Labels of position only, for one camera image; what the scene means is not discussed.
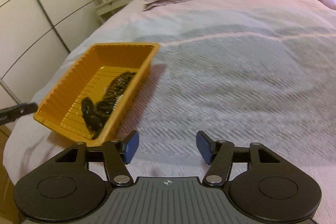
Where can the cream wardrobe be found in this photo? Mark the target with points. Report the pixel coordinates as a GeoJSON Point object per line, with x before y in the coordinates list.
{"type": "Point", "coordinates": [34, 16]}

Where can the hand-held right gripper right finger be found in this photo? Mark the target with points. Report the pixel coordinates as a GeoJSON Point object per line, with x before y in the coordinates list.
{"type": "Point", "coordinates": [204, 148]}

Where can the orange plastic tray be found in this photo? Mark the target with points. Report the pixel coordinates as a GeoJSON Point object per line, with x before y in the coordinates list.
{"type": "Point", "coordinates": [65, 98]}

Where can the black wristband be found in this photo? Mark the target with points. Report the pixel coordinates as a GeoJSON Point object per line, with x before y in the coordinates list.
{"type": "Point", "coordinates": [90, 116]}

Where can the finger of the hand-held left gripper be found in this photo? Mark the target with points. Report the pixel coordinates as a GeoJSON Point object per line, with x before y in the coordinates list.
{"type": "Point", "coordinates": [18, 111]}

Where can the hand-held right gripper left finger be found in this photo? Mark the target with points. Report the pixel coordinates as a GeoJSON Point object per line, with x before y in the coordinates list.
{"type": "Point", "coordinates": [131, 148]}

